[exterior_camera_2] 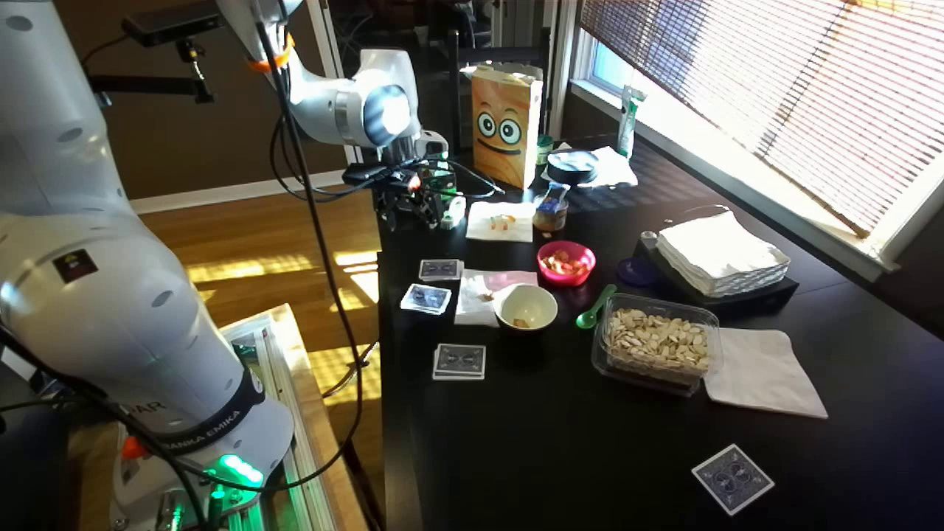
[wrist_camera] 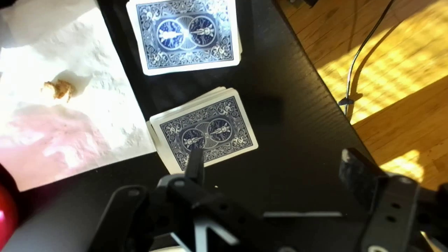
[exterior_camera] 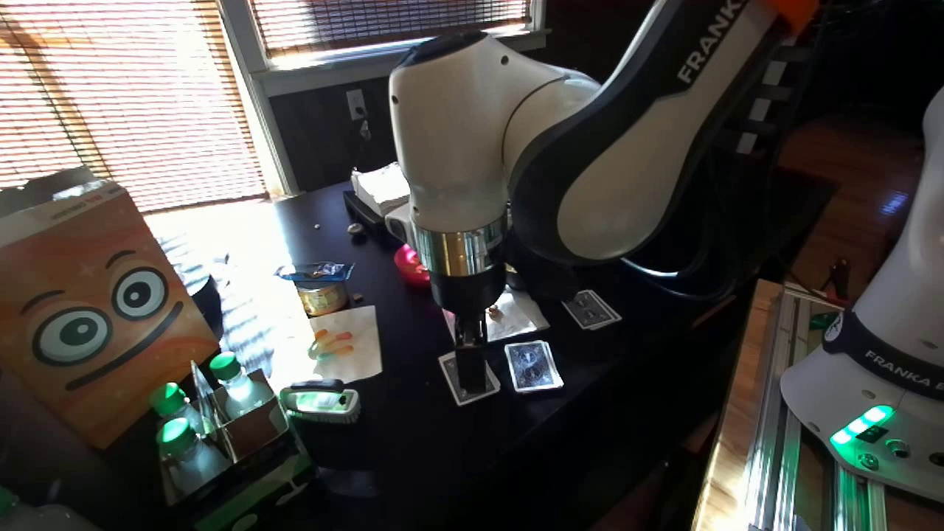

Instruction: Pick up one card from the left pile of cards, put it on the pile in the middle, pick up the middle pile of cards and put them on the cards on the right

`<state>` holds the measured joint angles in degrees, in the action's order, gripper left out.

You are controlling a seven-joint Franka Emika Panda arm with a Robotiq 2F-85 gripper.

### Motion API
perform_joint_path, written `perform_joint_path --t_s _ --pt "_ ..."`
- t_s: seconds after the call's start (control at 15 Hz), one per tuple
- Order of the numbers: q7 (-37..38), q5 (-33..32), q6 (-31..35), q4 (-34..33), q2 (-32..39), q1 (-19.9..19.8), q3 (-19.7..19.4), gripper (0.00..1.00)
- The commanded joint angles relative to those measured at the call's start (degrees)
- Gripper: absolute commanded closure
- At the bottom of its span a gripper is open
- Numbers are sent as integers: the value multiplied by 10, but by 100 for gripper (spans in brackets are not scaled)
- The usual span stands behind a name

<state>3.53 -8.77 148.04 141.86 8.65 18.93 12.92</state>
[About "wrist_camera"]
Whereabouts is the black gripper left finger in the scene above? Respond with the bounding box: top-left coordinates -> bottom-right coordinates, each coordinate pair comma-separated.
89,146 -> 282,252

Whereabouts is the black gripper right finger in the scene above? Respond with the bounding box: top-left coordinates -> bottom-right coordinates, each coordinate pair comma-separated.
339,149 -> 422,252

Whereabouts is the small tan snack piece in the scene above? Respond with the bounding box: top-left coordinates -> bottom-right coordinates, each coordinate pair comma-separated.
41,79 -> 76,103

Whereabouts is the pink plastic bowl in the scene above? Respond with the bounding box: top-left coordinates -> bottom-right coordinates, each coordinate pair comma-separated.
0,163 -> 20,251

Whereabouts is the large white paper napkin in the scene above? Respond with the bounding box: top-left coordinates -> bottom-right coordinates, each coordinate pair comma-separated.
0,0 -> 159,194

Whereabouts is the black floor cable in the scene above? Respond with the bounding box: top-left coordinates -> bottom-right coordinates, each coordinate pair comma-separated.
338,0 -> 399,119

